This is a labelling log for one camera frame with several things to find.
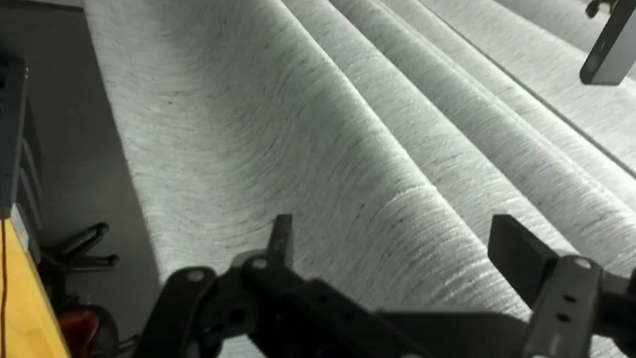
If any large orange chair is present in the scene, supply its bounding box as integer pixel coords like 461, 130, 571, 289
38, 221, 125, 358

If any white woven curtain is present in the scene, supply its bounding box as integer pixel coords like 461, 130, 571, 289
82, 0, 636, 358

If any black camera bar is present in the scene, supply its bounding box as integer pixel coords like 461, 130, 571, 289
579, 0, 636, 88

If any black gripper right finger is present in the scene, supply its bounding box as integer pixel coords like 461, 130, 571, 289
487, 213, 636, 358

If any wooden yellow board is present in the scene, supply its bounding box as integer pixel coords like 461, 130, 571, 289
0, 213, 72, 358

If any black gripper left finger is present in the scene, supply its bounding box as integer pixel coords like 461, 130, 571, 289
133, 213, 427, 358

